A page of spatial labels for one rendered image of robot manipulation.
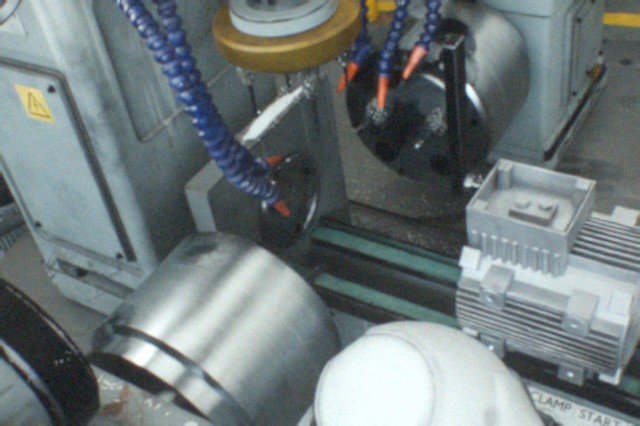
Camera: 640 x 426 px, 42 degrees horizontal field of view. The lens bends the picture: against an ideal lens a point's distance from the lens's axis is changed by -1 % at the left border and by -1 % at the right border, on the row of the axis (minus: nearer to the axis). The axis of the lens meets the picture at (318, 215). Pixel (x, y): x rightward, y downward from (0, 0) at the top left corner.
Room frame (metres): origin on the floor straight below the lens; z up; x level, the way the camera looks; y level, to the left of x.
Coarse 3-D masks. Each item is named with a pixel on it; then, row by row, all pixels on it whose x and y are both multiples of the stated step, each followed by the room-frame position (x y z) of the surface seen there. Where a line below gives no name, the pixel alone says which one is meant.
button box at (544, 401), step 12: (528, 384) 0.52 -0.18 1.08; (540, 396) 0.50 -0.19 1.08; (552, 396) 0.50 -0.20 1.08; (540, 408) 0.49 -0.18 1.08; (552, 408) 0.49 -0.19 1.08; (564, 408) 0.48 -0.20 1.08; (576, 408) 0.48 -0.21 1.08; (588, 408) 0.48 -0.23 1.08; (564, 420) 0.47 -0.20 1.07; (576, 420) 0.47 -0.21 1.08; (588, 420) 0.47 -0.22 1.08; (600, 420) 0.46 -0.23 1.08; (612, 420) 0.46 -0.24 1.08; (624, 420) 0.46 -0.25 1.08
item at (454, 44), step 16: (448, 48) 0.92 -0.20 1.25; (464, 48) 0.94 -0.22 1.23; (448, 64) 0.92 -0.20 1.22; (464, 64) 0.93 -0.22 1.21; (448, 80) 0.92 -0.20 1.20; (464, 80) 0.93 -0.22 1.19; (448, 96) 0.92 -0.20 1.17; (464, 96) 0.93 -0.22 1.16; (448, 112) 0.93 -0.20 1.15; (464, 112) 0.93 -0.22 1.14; (448, 128) 0.93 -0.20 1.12; (464, 128) 0.93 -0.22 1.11; (448, 144) 0.93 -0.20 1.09; (464, 144) 0.93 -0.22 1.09; (464, 160) 0.93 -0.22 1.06; (464, 176) 0.92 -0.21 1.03; (464, 192) 0.92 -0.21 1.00
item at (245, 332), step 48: (192, 240) 0.76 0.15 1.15; (240, 240) 0.73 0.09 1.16; (144, 288) 0.69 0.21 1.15; (192, 288) 0.66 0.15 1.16; (240, 288) 0.66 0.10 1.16; (288, 288) 0.67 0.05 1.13; (96, 336) 0.67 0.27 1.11; (144, 336) 0.61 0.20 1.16; (192, 336) 0.60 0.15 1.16; (240, 336) 0.61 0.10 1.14; (288, 336) 0.62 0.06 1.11; (336, 336) 0.65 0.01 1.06; (144, 384) 0.59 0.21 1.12; (192, 384) 0.56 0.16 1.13; (240, 384) 0.56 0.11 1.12; (288, 384) 0.58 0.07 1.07
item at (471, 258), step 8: (464, 248) 0.72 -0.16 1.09; (472, 248) 0.72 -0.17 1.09; (464, 256) 0.71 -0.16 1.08; (472, 256) 0.71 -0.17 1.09; (480, 256) 0.71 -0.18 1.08; (464, 264) 0.71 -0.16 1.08; (472, 264) 0.70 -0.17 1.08; (480, 264) 0.71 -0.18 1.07; (616, 296) 0.61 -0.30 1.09; (624, 296) 0.60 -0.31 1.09; (632, 296) 0.60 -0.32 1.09; (616, 304) 0.60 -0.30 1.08; (624, 304) 0.60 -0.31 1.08; (632, 304) 0.60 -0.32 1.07; (616, 312) 0.59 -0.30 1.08; (624, 312) 0.59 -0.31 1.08; (464, 328) 0.71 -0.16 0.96; (600, 376) 0.60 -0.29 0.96; (608, 376) 0.60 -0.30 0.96; (616, 376) 0.59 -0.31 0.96
